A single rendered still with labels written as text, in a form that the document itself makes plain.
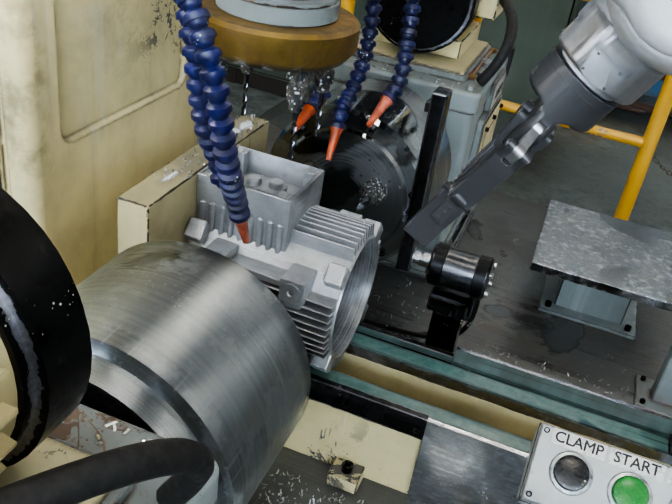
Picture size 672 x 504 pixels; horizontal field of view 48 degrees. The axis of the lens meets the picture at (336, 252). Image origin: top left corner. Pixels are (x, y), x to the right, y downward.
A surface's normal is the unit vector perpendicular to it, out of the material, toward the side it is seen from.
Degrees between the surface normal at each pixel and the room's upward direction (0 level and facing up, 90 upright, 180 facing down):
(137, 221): 90
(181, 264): 2
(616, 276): 0
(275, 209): 90
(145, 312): 6
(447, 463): 90
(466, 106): 90
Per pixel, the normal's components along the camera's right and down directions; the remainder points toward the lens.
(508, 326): 0.14, -0.85
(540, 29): -0.38, 0.44
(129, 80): 0.93, 0.29
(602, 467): -0.12, -0.37
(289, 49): 0.19, 0.53
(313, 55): 0.49, 0.51
